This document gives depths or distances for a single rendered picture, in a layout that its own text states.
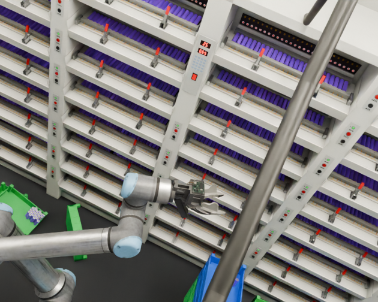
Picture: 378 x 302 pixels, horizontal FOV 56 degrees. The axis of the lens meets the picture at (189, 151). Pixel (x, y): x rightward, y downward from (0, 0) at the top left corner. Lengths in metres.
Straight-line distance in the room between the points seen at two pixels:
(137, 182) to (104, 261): 1.30
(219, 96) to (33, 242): 0.97
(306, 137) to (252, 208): 1.26
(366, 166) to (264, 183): 1.33
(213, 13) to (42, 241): 1.06
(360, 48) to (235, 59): 0.48
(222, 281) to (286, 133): 0.19
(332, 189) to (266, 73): 0.66
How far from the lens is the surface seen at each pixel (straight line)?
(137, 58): 1.74
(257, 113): 1.65
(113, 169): 2.22
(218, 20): 1.51
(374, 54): 1.49
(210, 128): 1.76
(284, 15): 1.45
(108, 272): 2.45
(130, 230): 1.25
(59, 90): 2.08
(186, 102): 1.70
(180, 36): 1.60
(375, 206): 1.92
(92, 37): 1.83
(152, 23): 1.63
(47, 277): 1.86
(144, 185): 1.23
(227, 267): 0.42
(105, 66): 1.92
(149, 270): 2.49
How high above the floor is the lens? 2.17
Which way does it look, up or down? 41 degrees down
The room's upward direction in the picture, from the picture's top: 22 degrees clockwise
